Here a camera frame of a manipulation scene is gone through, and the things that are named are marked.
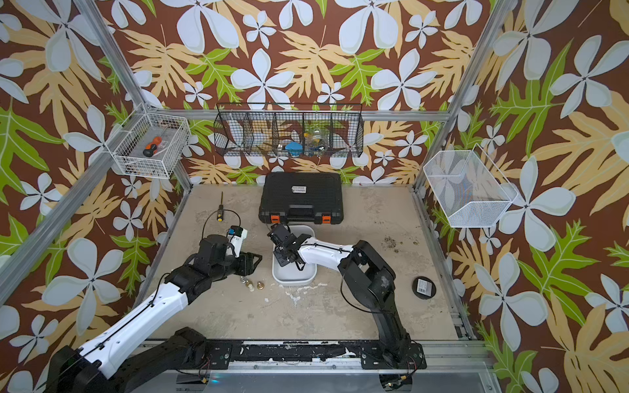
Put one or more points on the white storage box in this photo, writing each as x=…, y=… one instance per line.
x=290, y=275

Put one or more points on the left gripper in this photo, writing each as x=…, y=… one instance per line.
x=247, y=263

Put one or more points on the orange black tool in basket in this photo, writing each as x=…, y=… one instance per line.
x=151, y=148

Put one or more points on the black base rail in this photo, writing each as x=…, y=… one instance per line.
x=290, y=353

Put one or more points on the white mesh basket right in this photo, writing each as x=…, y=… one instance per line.
x=469, y=187

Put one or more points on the blue object in basket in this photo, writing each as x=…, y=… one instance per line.
x=294, y=149

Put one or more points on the black tool case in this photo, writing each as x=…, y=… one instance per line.
x=302, y=198

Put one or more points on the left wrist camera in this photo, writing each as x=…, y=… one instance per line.
x=236, y=236

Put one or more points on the yellow black screwdriver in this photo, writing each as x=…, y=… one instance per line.
x=220, y=210

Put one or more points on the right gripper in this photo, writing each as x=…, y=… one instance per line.
x=277, y=253

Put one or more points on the clear bottle in basket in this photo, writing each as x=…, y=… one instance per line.
x=317, y=142

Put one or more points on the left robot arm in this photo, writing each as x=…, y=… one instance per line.
x=109, y=363

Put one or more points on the black round puck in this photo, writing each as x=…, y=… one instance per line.
x=424, y=288

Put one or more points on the white wire basket left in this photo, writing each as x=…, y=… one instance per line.
x=138, y=130

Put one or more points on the black wire basket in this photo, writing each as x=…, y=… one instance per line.
x=267, y=130

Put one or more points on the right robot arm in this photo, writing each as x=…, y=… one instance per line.
x=370, y=280

